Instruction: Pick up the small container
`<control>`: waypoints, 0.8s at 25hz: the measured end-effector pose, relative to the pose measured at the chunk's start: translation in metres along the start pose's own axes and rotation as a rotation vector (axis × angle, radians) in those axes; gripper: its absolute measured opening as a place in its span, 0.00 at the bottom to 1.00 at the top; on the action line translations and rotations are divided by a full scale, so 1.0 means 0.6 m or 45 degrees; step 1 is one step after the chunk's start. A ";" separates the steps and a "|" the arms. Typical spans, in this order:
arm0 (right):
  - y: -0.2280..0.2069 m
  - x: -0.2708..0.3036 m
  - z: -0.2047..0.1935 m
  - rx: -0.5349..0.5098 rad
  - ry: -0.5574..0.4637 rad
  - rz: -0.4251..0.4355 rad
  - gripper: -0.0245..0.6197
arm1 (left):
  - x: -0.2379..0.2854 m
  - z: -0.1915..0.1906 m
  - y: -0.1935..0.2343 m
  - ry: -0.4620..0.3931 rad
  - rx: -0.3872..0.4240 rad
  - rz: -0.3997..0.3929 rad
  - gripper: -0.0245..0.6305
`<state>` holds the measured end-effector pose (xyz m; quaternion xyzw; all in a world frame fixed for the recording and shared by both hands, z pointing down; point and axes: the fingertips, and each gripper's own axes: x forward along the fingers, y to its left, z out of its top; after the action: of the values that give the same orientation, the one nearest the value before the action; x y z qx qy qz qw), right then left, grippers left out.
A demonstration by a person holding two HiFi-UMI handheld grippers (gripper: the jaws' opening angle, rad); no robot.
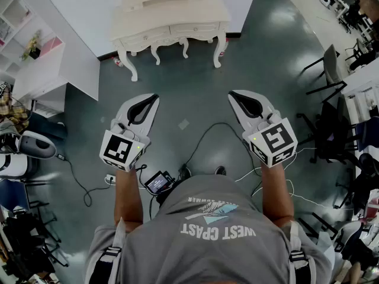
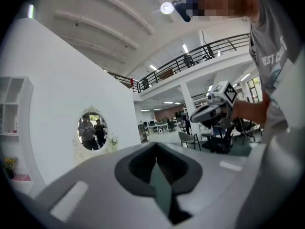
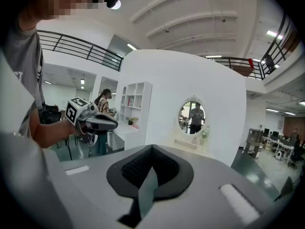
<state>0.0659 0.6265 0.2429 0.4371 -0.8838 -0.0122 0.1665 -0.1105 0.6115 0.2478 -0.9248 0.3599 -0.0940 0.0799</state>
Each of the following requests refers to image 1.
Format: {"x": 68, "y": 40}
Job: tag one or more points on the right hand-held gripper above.
{"x": 275, "y": 138}

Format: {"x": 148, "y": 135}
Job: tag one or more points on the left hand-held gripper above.
{"x": 118, "y": 149}

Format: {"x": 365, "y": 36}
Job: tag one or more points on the person's right forearm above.
{"x": 276, "y": 194}

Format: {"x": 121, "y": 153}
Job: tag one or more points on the person's left forearm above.
{"x": 128, "y": 194}

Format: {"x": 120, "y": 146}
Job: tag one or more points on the cream dressing table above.
{"x": 165, "y": 13}

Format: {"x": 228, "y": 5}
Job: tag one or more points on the gray floor tape patch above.
{"x": 183, "y": 124}

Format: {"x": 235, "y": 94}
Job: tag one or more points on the red white can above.
{"x": 225, "y": 46}
{"x": 118, "y": 61}

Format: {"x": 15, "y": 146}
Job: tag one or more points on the person's right black shoe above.
{"x": 220, "y": 170}

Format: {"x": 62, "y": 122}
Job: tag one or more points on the person's black shoe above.
{"x": 220, "y": 170}
{"x": 185, "y": 171}

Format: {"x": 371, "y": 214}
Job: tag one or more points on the white power strip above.
{"x": 110, "y": 178}

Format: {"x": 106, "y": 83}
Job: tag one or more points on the black device with screen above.
{"x": 158, "y": 183}

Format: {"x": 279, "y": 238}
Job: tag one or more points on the person's left black shoe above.
{"x": 185, "y": 171}

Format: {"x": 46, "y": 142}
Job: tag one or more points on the black office chair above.
{"x": 331, "y": 129}

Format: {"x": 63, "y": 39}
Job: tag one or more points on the gray chair with black legs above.
{"x": 333, "y": 64}

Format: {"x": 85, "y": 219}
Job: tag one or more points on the gray white rounded device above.
{"x": 37, "y": 145}

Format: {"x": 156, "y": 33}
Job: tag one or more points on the white shelf unit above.
{"x": 38, "y": 69}

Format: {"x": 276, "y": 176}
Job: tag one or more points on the white desk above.
{"x": 362, "y": 93}

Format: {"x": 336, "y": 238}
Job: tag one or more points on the potted yellow plant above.
{"x": 32, "y": 46}

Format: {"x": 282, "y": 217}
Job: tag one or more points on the yellow plaid cloth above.
{"x": 12, "y": 111}

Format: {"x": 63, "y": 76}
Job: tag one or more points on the white shell with black wiring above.
{"x": 7, "y": 140}

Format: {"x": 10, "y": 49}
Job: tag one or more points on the person's gray printed t-shirt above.
{"x": 207, "y": 247}

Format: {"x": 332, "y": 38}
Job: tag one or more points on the blue chair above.
{"x": 13, "y": 194}

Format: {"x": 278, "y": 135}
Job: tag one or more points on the black folding stands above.
{"x": 26, "y": 241}

